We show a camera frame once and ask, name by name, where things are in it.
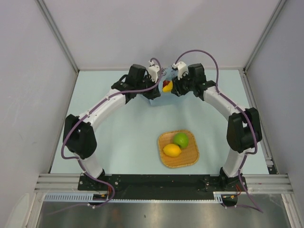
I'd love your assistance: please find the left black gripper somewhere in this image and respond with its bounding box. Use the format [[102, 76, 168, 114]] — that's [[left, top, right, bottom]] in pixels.
[[136, 75, 161, 100]]

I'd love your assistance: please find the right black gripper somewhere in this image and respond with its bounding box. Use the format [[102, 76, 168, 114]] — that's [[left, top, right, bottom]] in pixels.
[[171, 72, 195, 97]]

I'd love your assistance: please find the yellow fake lemon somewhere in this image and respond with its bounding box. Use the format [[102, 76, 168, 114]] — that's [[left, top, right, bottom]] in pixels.
[[162, 81, 173, 93], [163, 143, 182, 157]]

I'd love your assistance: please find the light blue plastic bag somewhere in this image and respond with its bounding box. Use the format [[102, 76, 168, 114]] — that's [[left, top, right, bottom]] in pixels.
[[148, 67, 186, 106]]

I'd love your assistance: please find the green fake lime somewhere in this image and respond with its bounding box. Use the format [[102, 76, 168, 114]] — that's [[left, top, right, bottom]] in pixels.
[[173, 132, 189, 149]]

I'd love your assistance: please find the woven bamboo tray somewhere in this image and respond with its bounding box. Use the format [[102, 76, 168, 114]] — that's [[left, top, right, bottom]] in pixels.
[[158, 130, 200, 168]]

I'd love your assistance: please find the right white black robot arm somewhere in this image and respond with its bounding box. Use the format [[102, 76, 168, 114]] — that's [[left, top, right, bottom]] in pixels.
[[171, 62, 262, 190]]

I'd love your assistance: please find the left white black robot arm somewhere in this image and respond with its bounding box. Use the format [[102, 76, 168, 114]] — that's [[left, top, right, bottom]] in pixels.
[[61, 61, 162, 190]]

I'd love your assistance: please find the red cherry tomato bunch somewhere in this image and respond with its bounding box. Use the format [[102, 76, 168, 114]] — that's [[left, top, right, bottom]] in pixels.
[[163, 80, 170, 87]]

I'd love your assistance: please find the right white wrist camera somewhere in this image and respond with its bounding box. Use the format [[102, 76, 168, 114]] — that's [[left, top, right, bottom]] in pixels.
[[172, 61, 189, 80]]

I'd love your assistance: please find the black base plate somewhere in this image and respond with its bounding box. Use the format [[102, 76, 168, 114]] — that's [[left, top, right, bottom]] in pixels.
[[77, 174, 247, 202]]

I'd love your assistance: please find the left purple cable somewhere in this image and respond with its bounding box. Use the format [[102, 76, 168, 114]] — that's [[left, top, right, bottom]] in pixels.
[[61, 57, 164, 216]]

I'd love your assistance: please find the purple cable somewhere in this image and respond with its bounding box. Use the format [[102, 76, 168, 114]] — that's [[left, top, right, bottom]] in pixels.
[[61, 57, 164, 216], [174, 49, 264, 213]]

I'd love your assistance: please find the aluminium frame rail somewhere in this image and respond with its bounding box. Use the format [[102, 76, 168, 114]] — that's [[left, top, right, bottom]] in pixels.
[[34, 174, 294, 194]]

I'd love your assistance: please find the white slotted cable duct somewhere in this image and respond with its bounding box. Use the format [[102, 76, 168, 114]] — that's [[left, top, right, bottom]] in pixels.
[[44, 192, 112, 203]]

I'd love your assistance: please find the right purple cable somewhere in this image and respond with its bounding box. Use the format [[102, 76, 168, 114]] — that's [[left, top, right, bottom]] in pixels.
[[174, 49, 264, 213]]

